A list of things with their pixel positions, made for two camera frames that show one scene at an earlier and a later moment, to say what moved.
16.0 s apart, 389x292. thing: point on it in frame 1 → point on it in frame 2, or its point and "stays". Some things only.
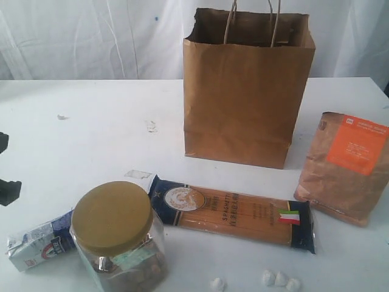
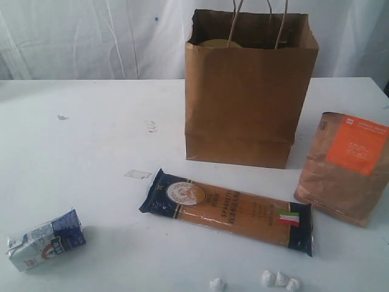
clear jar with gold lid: x=113 y=225 → x=219 y=43
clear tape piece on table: x=134 y=173 stays
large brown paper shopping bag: x=247 y=79 stays
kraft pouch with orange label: x=345 y=165 stays
